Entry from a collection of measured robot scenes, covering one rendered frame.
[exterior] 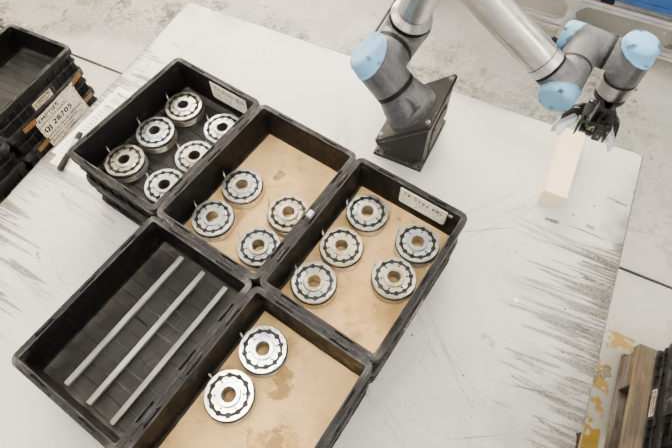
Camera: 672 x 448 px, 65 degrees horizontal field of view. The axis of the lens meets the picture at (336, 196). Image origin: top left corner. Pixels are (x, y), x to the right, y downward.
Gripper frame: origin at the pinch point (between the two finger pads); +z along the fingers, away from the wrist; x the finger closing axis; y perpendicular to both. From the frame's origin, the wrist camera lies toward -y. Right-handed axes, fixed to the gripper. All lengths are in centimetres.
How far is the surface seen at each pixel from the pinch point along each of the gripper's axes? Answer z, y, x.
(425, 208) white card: -2.6, 38.8, -29.0
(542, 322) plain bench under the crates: 16.2, 45.5, 7.0
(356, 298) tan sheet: 3, 64, -35
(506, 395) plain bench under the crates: 16, 66, 4
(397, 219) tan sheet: 3, 41, -35
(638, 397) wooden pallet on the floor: 72, 31, 54
